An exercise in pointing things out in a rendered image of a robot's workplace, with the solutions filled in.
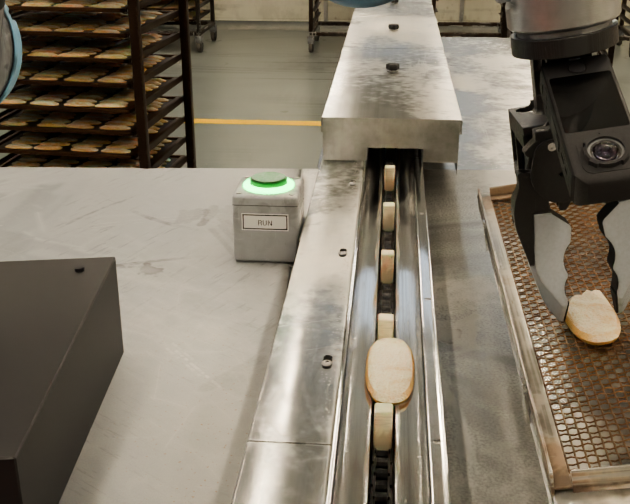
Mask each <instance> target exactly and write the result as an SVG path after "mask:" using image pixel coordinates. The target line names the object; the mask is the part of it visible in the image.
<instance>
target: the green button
mask: <svg viewBox="0 0 630 504"><path fill-rule="evenodd" d="M286 184H287V177H286V176H285V175H284V174H282V173H278V172H260V173H256V174H254V175H253V176H252V177H251V178H250V185H252V186H254V187H259V188H277V187H282V186H284V185H286Z"/></svg>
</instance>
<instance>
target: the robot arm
mask: <svg viewBox="0 0 630 504"><path fill-rule="evenodd" d="M329 1H331V2H333V3H336V4H338V5H342V6H345V7H351V8H371V7H377V6H380V5H384V4H387V3H389V2H392V1H393V0H329ZM495 1H496V2H497V3H499V4H500V3H505V2H506V4H505V12H506V22H507V28H508V29H509V30H510V31H512V32H513V33H512V34H511V35H510V40H511V50H512V56H513V57H515V58H519V59H526V60H530V69H531V79H532V90H533V100H530V104H529V105H527V106H522V107H516V108H511V109H508V114H509V123H510V133H511V142H512V152H513V162H514V171H515V174H516V188H515V190H514V191H513V193H512V196H511V215H512V220H513V224H514V227H515V230H516V233H517V235H518V237H519V240H520V242H521V245H522V247H523V250H524V252H525V255H526V257H527V261H528V264H529V267H530V269H531V272H532V275H533V277H534V280H535V282H536V285H537V287H538V290H539V292H540V295H541V297H542V299H543V301H544V302H545V304H546V306H547V307H548V308H549V310H550V311H551V312H552V314H553V315H554V316H555V317H556V318H557V320H558V321H561V322H563V321H565V319H566V315H567V312H568V308H569V301H568V298H567V295H566V291H565V284H566V281H567V278H568V272H567V269H566V267H565V265H564V254H565V251H566V250H567V248H568V246H569V245H570V242H571V232H572V228H571V226H570V224H569V223H568V221H567V220H566V218H565V217H563V216H562V215H560V214H558V213H557V212H555V211H554V210H552V209H551V208H550V205H549V201H551V202H555V203H556V205H557V206H558V208H559V209H560V210H566V209H567V208H568V206H569V204H570V202H571V201H572V202H573V203H574V204H575V205H579V206H582V205H590V204H597V203H606V204H605V205H604V206H603V207H602V208H601V210H600V211H599V212H598V213H597V221H598V225H599V229H600V231H601V232H602V234H603V235H604V236H605V238H606V239H607V240H608V244H609V252H608V256H607V262H608V264H609V266H610V268H611V269H612V281H611V286H610V290H611V295H612V300H613V305H614V310H615V312H616V313H621V312H623V311H624V310H625V308H626V306H627V304H628V302H629V300H630V113H629V110H628V107H627V105H626V102H625V99H624V97H623V94H622V91H621V89H620V86H619V83H618V80H617V78H616V75H615V72H614V70H613V67H612V64H611V62H610V59H609V57H608V56H607V55H606V54H601V55H594V56H592V53H594V52H598V51H601V50H604V49H607V48H610V47H612V46H614V45H616V44H617V43H618V42H619V29H618V20H616V19H615V18H616V17H617V16H618V15H619V14H620V13H621V12H622V9H621V0H495ZM8 11H9V8H8V6H7V5H6V4H5V0H0V103H1V102H2V101H3V100H4V99H5V98H6V97H7V96H8V95H9V93H10V92H11V90H12V89H13V87H14V85H15V83H16V81H17V79H18V76H19V73H20V69H21V63H22V41H21V36H20V32H19V28H18V25H17V23H16V21H15V20H12V18H11V16H10V14H9V12H8ZM529 111H532V112H529Z"/></svg>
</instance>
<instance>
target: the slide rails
mask: <svg viewBox="0 0 630 504"><path fill-rule="evenodd" d="M383 169H385V148H369V152H368V162H367V171H366V181H365V191H364V200H363V210H362V220H361V230H360V239H359V249H358V259H357V269H356V278H355V288H354V298H353V307H352V317H351V327H350V337H349V346H348V356H347V366H346V376H345V385H344V395H343V405H342V414H341V424H340V434H339V444H338V453H337V463H336V473H335V482H334V492H333V502H332V504H367V500H368V479H369V458H370V437H371V416H372V397H371V395H370V394H369V391H368V388H367V385H366V377H365V371H366V359H367V354H368V351H369V349H370V347H371V346H372V345H373V344H374V343H375V332H376V311H377V290H378V269H379V248H380V227H381V206H382V185H383ZM395 169H396V332H395V338H397V339H401V340H403V341H404V342H405V343H406V344H407V345H408V346H409V348H410V349H411V351H412V354H413V358H414V367H415V379H414V386H413V389H412V392H411V394H410V396H409V398H408V399H407V400H406V401H405V402H403V403H401V404H398V405H395V504H430V497H429V477H428V458H427V438H426V419H425V399H424V379H423V360H422V340H421V321H420V301H419V282H418V262H417V243H416V223H415V203H414V184H413V164H412V149H407V148H395Z"/></svg>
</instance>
